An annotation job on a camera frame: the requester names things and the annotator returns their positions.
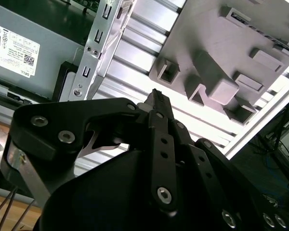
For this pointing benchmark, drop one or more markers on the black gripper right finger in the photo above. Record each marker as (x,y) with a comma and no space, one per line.
(207,173)

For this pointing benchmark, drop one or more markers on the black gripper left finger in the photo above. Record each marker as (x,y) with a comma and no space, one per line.
(50,125)

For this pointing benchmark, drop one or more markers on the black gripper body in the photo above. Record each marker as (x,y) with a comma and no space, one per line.
(98,204)

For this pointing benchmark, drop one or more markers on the RAM stick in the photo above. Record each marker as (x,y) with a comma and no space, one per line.
(275,40)

